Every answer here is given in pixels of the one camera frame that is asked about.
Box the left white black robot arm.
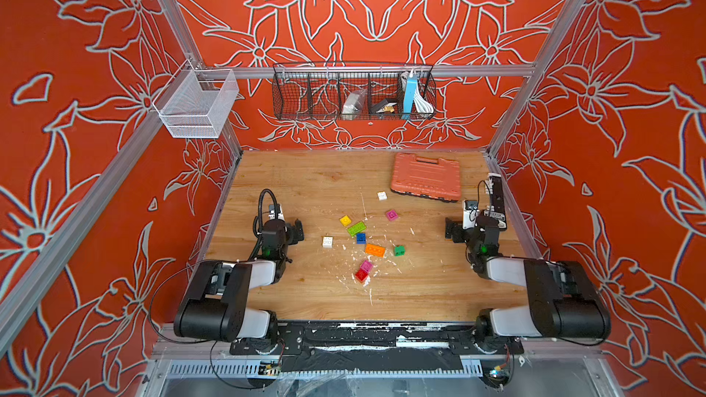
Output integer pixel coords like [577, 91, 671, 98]
[173, 189, 304, 351]

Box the orange plastic tool case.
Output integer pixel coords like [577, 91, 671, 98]
[390, 154, 461, 202]

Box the white cable in basket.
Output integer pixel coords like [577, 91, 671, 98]
[413, 85, 436, 118]

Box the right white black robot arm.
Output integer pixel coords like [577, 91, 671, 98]
[445, 200, 611, 349]

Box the yellow lego brick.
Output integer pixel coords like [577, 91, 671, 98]
[339, 215, 352, 227]

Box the lime green lego brick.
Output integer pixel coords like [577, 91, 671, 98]
[347, 222, 367, 237]

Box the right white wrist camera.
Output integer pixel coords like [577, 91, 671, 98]
[463, 200, 479, 230]

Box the black handheld scraper tool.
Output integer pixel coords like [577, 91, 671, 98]
[485, 173, 507, 232]

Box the clear plastic wall bin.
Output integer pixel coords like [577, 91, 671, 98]
[154, 70, 240, 139]

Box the light blue box in basket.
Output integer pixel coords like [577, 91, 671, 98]
[401, 75, 417, 119]

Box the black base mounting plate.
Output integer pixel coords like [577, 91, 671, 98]
[229, 321, 524, 377]

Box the red lego brick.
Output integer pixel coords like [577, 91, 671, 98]
[355, 268, 369, 283]

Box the pink lego brick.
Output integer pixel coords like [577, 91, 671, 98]
[360, 260, 373, 273]

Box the silver packet in basket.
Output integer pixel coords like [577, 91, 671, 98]
[341, 89, 367, 121]

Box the black wire wall basket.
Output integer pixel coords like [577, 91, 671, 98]
[272, 62, 438, 121]

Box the orange long lego brick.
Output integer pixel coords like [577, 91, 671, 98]
[365, 244, 386, 257]

